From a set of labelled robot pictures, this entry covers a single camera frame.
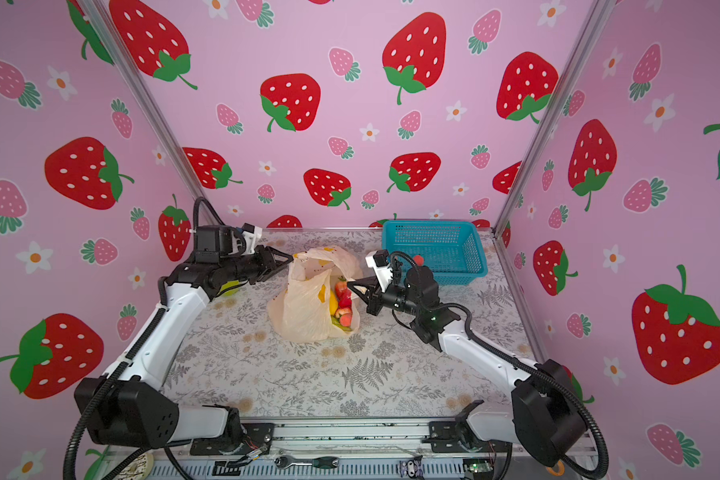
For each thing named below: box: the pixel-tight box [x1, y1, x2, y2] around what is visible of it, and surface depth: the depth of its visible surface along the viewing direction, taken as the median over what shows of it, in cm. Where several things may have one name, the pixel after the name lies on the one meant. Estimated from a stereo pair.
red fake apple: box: [335, 281, 353, 309], surface depth 99 cm
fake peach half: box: [335, 308, 352, 327], surface depth 90 cm
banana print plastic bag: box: [268, 246, 362, 343], surface depth 82 cm
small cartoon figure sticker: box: [399, 454, 424, 480], surface depth 69 cm
